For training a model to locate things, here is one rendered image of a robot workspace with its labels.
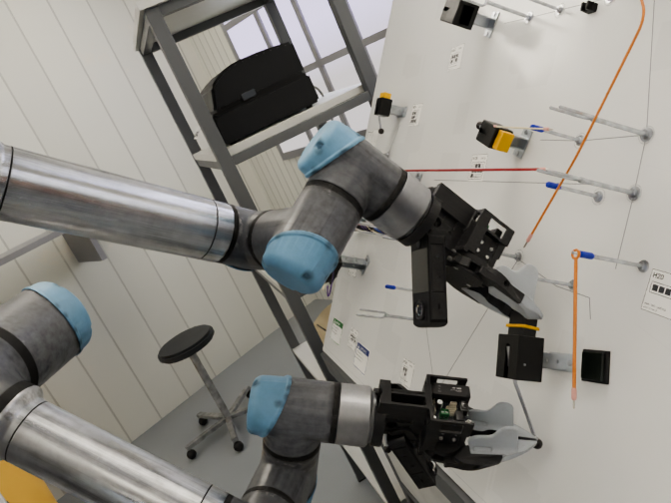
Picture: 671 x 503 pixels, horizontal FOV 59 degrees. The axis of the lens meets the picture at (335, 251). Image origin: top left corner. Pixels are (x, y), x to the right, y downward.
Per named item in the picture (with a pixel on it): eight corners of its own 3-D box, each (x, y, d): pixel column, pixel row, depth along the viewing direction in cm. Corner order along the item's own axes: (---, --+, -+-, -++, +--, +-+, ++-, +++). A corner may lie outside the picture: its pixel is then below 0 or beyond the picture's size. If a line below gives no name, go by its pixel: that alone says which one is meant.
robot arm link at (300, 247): (278, 295, 72) (320, 224, 76) (334, 300, 63) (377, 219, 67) (230, 258, 69) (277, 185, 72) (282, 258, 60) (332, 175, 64)
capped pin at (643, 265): (640, 274, 70) (568, 261, 66) (637, 263, 70) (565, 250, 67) (651, 268, 69) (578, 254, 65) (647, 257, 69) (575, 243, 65)
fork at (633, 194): (642, 186, 71) (548, 162, 66) (639, 201, 72) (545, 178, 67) (629, 186, 73) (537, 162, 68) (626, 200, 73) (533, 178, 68)
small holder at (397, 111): (392, 138, 141) (368, 132, 139) (399, 104, 140) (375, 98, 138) (400, 138, 136) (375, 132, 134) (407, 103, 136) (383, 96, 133)
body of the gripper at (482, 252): (520, 235, 74) (448, 178, 71) (491, 292, 71) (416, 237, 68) (483, 241, 81) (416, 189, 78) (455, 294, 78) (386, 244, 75)
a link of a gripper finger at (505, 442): (553, 440, 70) (475, 431, 70) (537, 468, 74) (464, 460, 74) (547, 418, 73) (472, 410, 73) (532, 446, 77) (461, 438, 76)
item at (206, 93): (225, 149, 157) (190, 79, 152) (211, 150, 179) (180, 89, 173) (322, 102, 165) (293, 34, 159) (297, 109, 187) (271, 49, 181)
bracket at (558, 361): (549, 369, 81) (519, 366, 79) (550, 351, 81) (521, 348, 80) (574, 372, 77) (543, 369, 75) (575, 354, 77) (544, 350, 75)
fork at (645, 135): (655, 127, 71) (561, 98, 66) (651, 142, 71) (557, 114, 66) (642, 127, 73) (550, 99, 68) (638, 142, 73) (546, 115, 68)
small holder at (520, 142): (507, 118, 99) (471, 107, 96) (536, 133, 91) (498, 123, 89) (496, 144, 101) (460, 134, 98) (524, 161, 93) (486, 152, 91)
